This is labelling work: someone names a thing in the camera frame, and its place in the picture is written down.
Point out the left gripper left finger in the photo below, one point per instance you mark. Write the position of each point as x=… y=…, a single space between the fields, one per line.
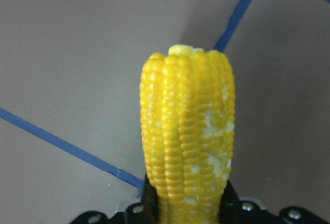
x=144 y=209

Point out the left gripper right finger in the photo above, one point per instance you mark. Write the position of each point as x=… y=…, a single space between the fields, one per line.
x=234 y=209

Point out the yellow corn cob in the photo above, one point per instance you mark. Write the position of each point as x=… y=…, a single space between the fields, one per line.
x=187 y=102

